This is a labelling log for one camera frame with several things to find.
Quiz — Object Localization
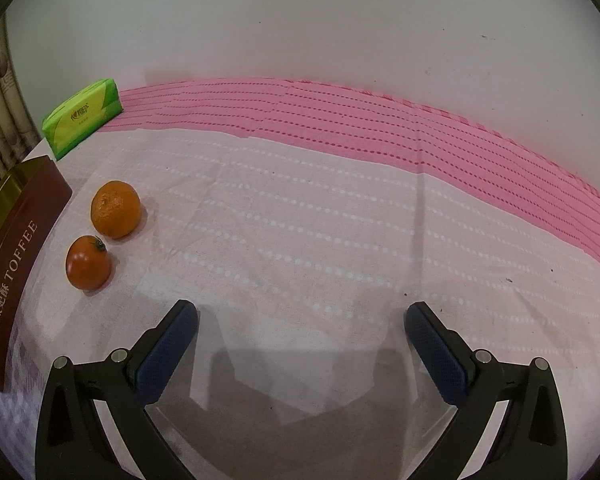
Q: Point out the orange mandarin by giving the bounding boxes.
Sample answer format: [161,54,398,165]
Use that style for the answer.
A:
[90,181,142,240]

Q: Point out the far red tomato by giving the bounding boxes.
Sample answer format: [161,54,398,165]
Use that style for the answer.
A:
[66,235,112,292]

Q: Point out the gold toffee tin box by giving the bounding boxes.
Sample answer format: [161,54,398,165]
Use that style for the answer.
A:
[0,156,72,391]

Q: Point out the pink purple checkered tablecloth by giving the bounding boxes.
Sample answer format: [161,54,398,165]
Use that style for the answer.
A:
[0,79,600,479]

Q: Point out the green tissue pack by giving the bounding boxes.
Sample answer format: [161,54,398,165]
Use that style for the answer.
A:
[42,78,123,160]

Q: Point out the beige patterned curtain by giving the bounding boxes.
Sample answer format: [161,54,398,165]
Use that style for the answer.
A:
[0,18,41,180]

